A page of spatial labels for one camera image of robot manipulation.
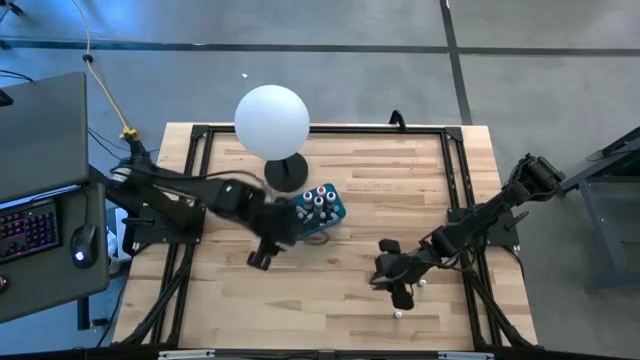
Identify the black aluminium table frame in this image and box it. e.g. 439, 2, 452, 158
112, 123, 539, 351

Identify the grey metal cart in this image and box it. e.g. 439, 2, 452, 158
579, 125, 640, 294

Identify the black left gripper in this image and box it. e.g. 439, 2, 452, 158
248, 192, 302, 272

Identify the black computer mouse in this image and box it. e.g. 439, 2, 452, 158
69, 223, 100, 270

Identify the white box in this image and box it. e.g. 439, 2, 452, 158
106, 207, 134, 262

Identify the black backlit keyboard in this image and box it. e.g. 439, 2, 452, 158
0, 198, 62, 265

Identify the white globe lamp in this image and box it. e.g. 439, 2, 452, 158
233, 84, 311, 194

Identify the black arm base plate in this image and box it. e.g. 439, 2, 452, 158
130, 203, 207, 246
447, 207, 521, 249

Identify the silver bracket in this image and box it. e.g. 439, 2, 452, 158
157, 349, 216, 360
437, 351, 495, 360

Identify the yellow cable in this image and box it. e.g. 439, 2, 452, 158
71, 0, 139, 141

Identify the grey desk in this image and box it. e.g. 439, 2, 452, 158
0, 182, 111, 331

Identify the grey computer monitor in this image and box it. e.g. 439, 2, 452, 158
0, 71, 91, 204

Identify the teal bottle holder block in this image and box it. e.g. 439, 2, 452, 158
291, 182, 348, 241

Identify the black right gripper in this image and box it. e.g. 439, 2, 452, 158
368, 239, 439, 311

